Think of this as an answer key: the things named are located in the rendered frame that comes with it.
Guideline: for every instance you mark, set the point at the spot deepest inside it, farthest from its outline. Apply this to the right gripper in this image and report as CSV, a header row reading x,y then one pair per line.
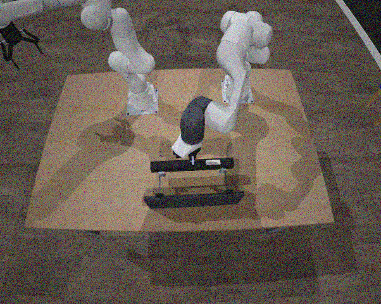
x,y
13,36

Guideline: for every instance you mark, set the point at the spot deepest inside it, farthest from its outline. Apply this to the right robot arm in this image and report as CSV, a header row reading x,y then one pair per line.
x,y
131,61

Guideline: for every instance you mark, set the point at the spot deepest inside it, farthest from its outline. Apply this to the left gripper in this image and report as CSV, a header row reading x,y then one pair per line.
x,y
192,157

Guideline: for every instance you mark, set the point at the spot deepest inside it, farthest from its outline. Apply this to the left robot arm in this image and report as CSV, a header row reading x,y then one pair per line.
x,y
242,33

